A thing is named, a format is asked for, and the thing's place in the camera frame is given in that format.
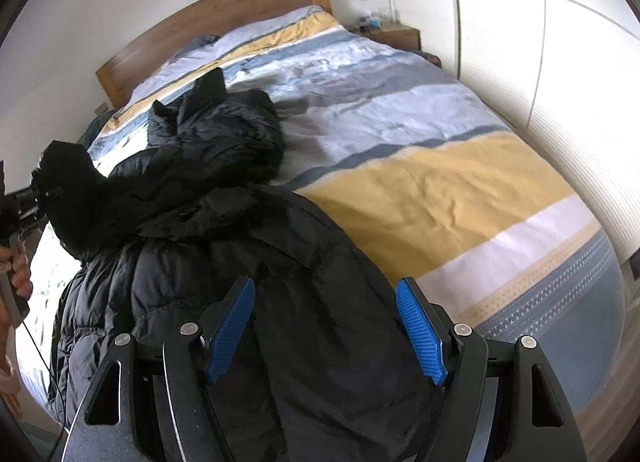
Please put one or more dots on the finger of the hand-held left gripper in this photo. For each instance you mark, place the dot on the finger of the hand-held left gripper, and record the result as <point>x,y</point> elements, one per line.
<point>49,188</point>

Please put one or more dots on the dark blue cloth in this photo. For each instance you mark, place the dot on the dark blue cloth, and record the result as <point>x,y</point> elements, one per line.
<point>97,130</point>

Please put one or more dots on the wooden nightstand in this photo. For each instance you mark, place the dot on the wooden nightstand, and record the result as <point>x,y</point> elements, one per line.
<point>395,36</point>

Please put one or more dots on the striped duvet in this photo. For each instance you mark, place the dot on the striped duvet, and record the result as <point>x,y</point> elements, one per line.
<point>400,157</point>

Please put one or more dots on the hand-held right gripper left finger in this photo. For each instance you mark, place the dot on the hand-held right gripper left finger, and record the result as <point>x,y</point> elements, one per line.
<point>231,327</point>

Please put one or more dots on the person's left hand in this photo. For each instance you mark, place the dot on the person's left hand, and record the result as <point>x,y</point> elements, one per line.
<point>21,274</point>

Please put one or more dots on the wooden bed headboard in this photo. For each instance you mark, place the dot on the wooden bed headboard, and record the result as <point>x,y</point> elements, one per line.
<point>200,27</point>

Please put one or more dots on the wall switch plate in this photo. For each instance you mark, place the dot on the wall switch plate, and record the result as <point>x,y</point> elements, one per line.
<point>101,108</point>

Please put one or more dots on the white wardrobe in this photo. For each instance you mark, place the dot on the white wardrobe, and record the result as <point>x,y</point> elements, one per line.
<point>545,67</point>

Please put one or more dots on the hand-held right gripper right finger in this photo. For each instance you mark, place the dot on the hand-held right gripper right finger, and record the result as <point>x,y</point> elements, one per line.
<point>420,329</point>

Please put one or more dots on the black puffer jacket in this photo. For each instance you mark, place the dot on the black puffer jacket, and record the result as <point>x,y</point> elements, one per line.
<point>215,262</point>

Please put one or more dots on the blue-grey pillow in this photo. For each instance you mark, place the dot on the blue-grey pillow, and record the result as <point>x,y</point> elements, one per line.
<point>202,41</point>

